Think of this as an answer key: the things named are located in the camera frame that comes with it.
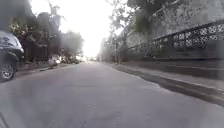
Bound grey asphalt road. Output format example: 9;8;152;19
0;61;224;128

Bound grey concrete pavement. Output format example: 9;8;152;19
14;62;73;77
111;62;224;108

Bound dark car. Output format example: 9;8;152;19
0;30;26;82

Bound grey stone wall with lattice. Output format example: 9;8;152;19
119;0;224;81

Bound dark trees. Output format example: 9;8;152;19
0;0;85;64

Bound tree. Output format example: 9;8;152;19
99;0;138;64

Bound vehicle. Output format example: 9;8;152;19
48;54;62;67

